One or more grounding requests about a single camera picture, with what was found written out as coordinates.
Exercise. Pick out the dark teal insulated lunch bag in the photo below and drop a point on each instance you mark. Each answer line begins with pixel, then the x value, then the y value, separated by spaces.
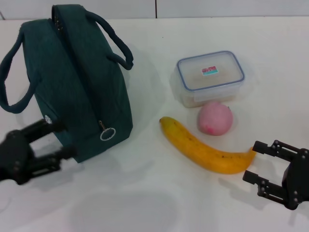
pixel 79 79

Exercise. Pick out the clear plastic food container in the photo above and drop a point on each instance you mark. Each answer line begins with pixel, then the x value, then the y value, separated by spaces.
pixel 210 77

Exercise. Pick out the yellow banana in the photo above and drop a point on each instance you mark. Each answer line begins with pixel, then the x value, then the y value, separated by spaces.
pixel 205 152

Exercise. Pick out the pink toy peach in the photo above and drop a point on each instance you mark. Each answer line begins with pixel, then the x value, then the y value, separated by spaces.
pixel 214 118

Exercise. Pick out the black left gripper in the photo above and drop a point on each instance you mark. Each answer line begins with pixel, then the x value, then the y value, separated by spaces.
pixel 14 157

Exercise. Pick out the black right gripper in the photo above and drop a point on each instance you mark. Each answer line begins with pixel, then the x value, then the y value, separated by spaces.
pixel 298 183

